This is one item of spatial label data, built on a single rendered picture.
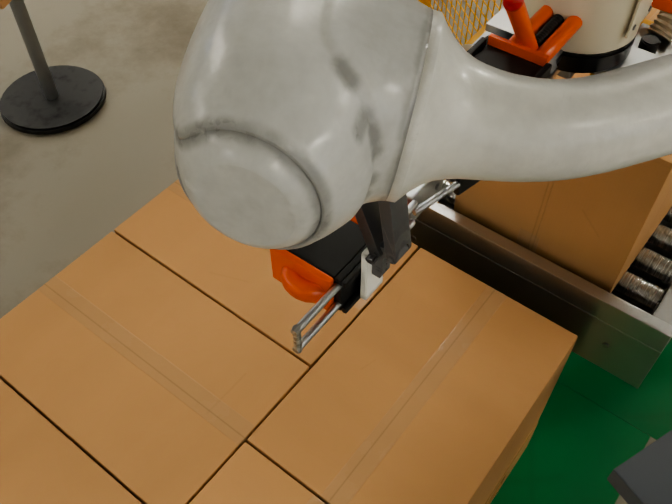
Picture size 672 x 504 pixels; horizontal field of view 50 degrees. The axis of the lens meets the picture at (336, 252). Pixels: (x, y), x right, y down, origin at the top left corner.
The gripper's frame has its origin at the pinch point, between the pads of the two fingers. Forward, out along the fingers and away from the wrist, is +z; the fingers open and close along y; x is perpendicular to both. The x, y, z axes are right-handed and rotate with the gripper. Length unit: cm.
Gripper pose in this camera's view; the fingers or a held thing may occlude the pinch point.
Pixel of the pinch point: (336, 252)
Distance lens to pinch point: 72.8
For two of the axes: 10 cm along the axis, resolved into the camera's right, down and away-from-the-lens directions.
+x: -6.1, 6.1, -5.0
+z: 0.0, 6.3, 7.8
